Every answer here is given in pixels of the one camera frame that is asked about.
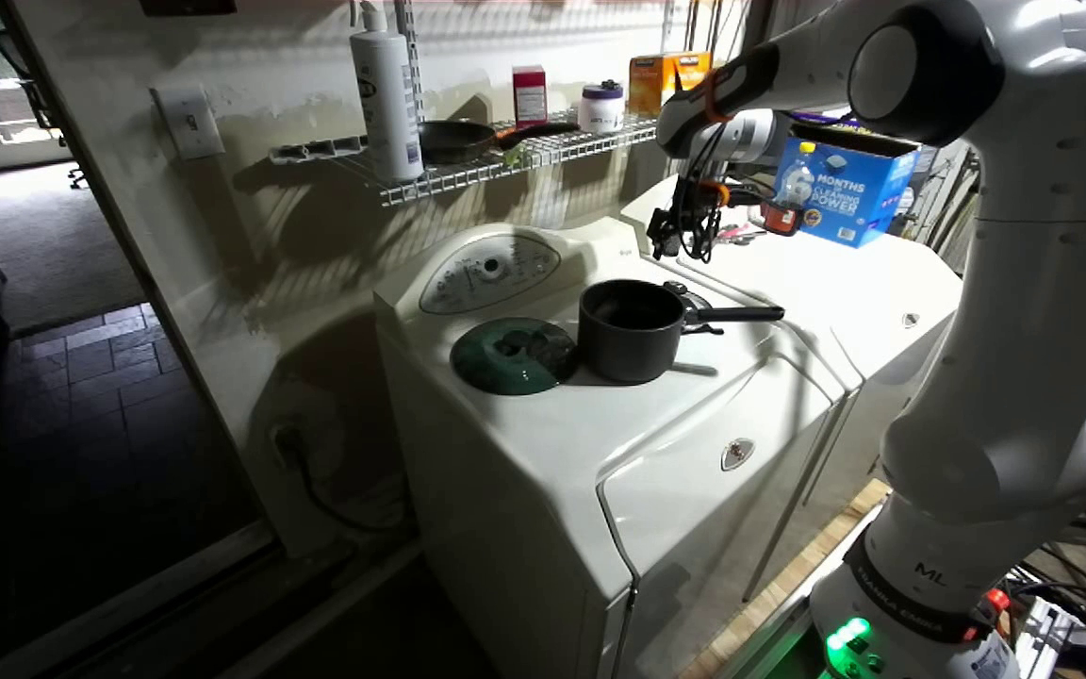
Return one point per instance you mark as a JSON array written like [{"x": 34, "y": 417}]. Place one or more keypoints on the blue detergent box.
[{"x": 846, "y": 183}]

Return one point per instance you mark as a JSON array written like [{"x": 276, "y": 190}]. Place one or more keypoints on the black pan on shelf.
[{"x": 459, "y": 142}]

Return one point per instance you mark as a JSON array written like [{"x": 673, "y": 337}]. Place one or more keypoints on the white jar purple lid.
[{"x": 600, "y": 109}]

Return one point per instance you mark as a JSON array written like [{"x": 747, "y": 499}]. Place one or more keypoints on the yellow box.
[{"x": 693, "y": 68}]

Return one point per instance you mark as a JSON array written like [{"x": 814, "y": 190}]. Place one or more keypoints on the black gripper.
[{"x": 688, "y": 205}]

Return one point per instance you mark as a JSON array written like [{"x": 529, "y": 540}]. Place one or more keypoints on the tall white bottle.
[{"x": 390, "y": 108}]

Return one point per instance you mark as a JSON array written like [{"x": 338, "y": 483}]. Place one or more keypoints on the wooden plank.
[{"x": 793, "y": 572}]

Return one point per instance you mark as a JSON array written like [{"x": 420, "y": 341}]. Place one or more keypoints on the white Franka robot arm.
[{"x": 1047, "y": 314}]

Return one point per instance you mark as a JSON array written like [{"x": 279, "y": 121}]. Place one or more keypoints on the orange box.
[{"x": 651, "y": 84}]

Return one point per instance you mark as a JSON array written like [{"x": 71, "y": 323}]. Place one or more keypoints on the white washing machine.
[{"x": 546, "y": 503}]

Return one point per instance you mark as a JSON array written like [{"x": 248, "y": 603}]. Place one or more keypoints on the white wall outlet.
[{"x": 190, "y": 121}]

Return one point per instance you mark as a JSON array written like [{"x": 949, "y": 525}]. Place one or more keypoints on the white dryer machine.
[{"x": 846, "y": 302}]

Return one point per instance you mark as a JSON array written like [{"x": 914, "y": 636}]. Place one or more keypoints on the small red box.
[{"x": 529, "y": 97}]

